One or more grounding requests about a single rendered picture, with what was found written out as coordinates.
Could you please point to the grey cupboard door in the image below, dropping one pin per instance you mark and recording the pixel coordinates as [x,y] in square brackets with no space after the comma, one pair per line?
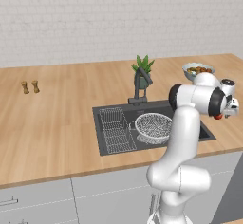
[110,199]
[221,177]

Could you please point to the dark grey sink faucet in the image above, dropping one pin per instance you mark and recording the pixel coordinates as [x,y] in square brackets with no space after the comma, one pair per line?
[138,90]

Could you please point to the green potted plant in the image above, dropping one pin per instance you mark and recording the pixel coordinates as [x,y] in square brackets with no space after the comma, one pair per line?
[144,65]

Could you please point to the brown wooden shaker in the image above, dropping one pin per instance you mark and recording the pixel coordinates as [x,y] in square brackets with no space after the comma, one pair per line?
[25,88]
[35,86]

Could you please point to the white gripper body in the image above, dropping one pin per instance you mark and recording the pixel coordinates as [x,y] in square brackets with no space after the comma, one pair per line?
[232,107]

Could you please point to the red apple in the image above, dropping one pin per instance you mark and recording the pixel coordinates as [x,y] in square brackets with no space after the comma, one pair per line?
[217,117]

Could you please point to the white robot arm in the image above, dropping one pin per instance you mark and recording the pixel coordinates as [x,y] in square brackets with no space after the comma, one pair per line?
[185,133]

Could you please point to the grey drawer front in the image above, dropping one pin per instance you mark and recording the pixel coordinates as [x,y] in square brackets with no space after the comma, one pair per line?
[38,202]

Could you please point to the dark grey sink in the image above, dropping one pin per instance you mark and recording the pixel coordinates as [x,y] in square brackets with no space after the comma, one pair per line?
[148,150]

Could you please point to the bowl of orange fruit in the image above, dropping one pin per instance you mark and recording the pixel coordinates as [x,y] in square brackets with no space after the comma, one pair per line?
[196,69]

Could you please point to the white mesh colander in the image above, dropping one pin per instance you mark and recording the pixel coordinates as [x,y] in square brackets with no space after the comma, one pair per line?
[153,125]

